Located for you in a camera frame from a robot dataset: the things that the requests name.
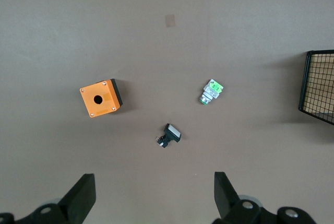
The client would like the orange button enclosure box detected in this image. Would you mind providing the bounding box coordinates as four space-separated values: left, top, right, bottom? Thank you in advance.
79 78 124 119

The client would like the black square white push button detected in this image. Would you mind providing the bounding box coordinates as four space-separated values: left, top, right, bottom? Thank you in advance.
155 123 182 149

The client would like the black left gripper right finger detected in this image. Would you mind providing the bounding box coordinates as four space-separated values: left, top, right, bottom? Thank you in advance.
213 171 318 224

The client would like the black wire rack wooden shelf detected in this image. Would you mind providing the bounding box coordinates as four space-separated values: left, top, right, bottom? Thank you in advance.
298 49 334 126

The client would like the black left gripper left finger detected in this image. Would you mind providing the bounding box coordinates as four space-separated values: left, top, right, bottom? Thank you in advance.
0 173 97 224

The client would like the brown tape patch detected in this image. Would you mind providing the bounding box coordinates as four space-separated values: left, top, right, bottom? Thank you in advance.
164 14 176 28

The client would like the green push button switch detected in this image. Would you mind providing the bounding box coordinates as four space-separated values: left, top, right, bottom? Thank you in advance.
199 78 224 105

